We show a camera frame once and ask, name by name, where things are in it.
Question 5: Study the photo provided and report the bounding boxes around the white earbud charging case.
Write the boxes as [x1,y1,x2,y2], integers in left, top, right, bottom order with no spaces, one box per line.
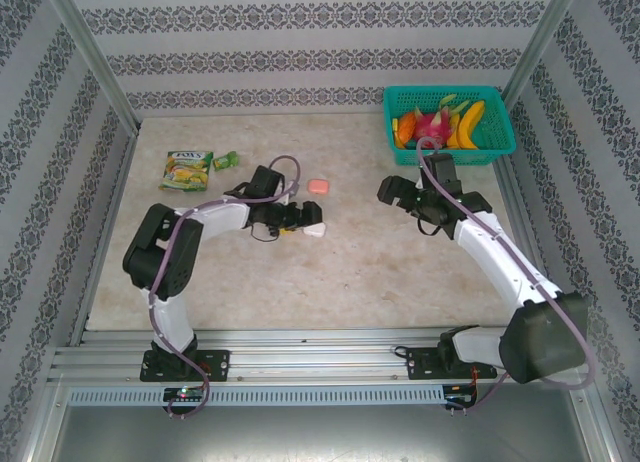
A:
[299,221,329,241]

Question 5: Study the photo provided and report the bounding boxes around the orange mango fruit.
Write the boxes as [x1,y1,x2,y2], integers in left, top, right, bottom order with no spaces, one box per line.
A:
[397,110,417,144]

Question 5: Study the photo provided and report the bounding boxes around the pink dragon fruit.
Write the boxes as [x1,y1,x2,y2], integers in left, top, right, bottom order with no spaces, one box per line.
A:
[412,94,471,150]

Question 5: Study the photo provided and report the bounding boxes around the small green candy packet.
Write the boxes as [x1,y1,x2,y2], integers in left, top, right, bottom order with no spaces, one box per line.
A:
[212,151,241,172]

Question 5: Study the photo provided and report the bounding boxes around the teal plastic basket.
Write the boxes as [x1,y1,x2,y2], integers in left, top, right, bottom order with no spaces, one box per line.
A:
[382,85,517,167]

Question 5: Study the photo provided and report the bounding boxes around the yellow banana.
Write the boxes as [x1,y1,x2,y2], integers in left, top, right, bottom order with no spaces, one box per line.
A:
[446,100,487,150]

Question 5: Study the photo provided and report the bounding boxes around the green Fox's candy bag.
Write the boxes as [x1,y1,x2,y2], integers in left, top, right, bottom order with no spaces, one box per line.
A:
[158,149,214,193]

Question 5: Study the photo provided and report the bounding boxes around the grey metal sheet panel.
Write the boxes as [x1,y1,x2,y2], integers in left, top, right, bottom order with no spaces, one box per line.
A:
[47,404,614,462]

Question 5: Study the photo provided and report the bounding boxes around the thin black right gripper cable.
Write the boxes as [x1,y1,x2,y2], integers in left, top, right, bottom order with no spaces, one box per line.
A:
[417,215,445,237]

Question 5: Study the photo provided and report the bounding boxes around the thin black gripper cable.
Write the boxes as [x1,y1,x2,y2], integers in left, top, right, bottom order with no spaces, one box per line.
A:
[417,215,445,237]
[249,223,280,244]

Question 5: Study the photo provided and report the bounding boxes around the thin black left gripper cable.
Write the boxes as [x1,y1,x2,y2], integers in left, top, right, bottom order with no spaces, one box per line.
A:
[249,223,280,244]

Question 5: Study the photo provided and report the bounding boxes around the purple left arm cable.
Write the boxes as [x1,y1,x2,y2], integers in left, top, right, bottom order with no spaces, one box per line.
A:
[147,154,302,421]

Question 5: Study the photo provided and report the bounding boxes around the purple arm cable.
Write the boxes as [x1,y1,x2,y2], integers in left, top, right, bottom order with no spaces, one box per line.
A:
[414,136,597,416]
[147,154,302,421]

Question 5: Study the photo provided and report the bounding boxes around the aluminium side rail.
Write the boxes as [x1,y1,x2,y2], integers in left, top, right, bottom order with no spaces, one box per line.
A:
[492,154,561,308]
[68,129,142,348]

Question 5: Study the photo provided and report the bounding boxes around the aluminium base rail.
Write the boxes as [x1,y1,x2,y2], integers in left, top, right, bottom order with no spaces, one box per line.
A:
[47,326,587,384]

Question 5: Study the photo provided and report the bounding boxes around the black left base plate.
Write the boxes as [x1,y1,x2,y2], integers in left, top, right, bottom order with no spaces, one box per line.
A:
[139,349,232,383]

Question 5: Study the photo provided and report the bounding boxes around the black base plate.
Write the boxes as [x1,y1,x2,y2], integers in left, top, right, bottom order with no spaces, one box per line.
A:
[403,346,496,382]
[139,349,232,383]

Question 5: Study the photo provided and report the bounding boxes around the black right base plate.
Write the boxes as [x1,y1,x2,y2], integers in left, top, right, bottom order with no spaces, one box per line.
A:
[403,346,496,382]

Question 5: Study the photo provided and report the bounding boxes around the slotted grey cable duct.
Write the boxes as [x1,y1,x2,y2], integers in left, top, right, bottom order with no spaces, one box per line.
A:
[67,385,447,407]

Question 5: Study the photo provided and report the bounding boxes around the aluminium frame post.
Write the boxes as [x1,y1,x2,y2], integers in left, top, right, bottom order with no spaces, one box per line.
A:
[501,0,585,106]
[42,0,143,133]

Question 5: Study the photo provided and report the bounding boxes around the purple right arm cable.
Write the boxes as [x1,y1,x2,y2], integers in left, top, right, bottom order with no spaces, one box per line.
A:
[414,136,597,416]

